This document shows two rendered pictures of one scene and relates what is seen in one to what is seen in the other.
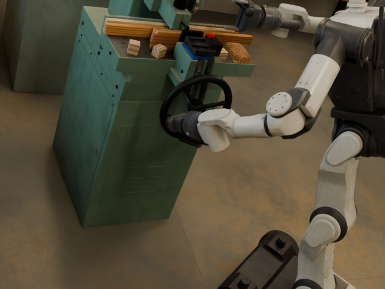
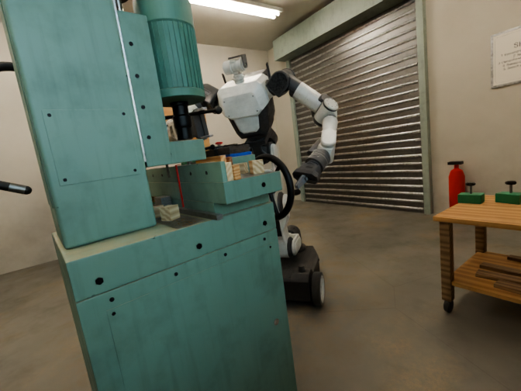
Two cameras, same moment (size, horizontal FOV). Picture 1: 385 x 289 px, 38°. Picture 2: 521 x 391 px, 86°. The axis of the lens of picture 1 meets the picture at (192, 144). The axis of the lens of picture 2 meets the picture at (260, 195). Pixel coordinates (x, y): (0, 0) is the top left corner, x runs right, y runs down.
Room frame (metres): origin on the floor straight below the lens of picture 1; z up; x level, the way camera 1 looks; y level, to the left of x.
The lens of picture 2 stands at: (1.83, 1.22, 0.97)
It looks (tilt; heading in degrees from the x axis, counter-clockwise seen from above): 9 degrees down; 269
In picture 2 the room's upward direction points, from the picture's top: 8 degrees counter-clockwise
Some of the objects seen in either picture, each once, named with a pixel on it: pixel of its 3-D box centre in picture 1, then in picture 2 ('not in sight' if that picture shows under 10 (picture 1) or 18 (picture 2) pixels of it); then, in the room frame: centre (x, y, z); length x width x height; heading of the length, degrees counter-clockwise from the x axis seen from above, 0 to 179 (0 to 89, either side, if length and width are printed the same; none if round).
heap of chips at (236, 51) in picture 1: (238, 50); not in sight; (2.14, -0.03, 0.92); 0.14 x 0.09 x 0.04; 38
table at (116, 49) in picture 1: (184, 59); (215, 183); (1.97, 0.15, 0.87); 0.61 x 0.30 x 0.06; 128
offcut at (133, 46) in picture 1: (133, 47); (256, 166); (1.81, 0.33, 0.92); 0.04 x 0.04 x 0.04; 17
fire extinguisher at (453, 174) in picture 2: not in sight; (457, 190); (-0.25, -1.58, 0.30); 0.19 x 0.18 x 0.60; 33
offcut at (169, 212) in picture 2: not in sight; (170, 212); (2.09, 0.38, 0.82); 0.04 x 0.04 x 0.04; 65
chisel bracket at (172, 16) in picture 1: (174, 15); (182, 153); (2.05, 0.26, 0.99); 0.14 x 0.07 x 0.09; 38
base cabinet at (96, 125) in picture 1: (125, 126); (188, 340); (2.13, 0.32, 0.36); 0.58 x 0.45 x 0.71; 38
